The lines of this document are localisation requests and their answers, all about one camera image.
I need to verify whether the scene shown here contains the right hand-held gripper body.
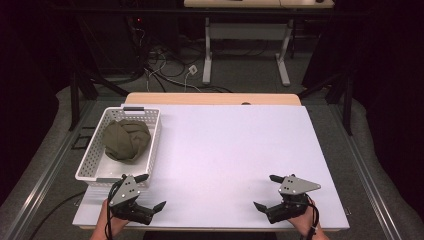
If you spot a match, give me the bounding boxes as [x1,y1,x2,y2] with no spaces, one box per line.
[265,173,322,225]

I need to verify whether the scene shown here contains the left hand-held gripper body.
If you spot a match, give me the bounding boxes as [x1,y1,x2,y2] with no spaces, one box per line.
[108,173,155,226]

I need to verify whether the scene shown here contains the olive green shorts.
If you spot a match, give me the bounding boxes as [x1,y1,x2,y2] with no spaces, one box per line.
[101,118,152,164]

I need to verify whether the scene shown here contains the white perforated plastic basket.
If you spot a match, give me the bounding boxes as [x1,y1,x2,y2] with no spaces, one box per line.
[74,105,163,188]

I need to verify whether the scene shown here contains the person's left hand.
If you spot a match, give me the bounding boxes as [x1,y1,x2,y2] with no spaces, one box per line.
[95,199,130,239]

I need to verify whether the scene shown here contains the person's right hand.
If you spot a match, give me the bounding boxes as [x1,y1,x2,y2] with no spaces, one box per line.
[287,199,322,238]

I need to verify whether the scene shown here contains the white table board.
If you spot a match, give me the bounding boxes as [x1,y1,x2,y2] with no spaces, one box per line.
[72,103,350,230]

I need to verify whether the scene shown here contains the black metal stand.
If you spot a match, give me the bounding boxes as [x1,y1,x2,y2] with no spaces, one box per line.
[298,71,354,136]
[68,66,129,132]

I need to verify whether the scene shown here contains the light wooden table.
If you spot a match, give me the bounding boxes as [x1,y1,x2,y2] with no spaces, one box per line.
[124,92,303,107]

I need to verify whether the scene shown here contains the dark curtain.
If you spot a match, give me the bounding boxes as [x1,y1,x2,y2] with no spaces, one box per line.
[301,0,424,221]
[0,0,78,204]

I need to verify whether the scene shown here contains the white-legged desk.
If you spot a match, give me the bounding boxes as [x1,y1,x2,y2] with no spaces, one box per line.
[183,0,335,87]

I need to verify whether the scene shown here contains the black metal crossbar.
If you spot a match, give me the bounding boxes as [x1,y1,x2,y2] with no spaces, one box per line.
[49,7,371,18]

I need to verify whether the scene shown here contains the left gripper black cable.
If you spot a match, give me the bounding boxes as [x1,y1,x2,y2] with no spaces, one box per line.
[104,178,123,240]

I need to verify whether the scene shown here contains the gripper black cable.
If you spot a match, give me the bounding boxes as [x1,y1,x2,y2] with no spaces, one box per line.
[301,196,320,240]
[104,178,123,240]

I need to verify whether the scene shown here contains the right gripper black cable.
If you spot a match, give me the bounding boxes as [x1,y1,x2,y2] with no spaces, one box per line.
[301,196,320,240]

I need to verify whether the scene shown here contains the black floor bracket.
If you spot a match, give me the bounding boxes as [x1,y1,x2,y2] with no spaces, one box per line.
[71,125,98,150]

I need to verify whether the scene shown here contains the thick black floor cable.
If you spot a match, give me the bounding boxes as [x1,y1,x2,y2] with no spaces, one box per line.
[28,190,87,240]

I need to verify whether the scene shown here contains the aluminium floor rail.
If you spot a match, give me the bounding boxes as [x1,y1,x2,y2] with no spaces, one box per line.
[328,103,404,240]
[0,99,96,240]

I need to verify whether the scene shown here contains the white floor cable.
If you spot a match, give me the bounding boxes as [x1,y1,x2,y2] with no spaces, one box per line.
[183,71,203,93]

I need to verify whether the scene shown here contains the bundle of black floor cables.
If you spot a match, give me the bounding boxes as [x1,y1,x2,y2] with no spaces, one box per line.
[126,16,234,94]

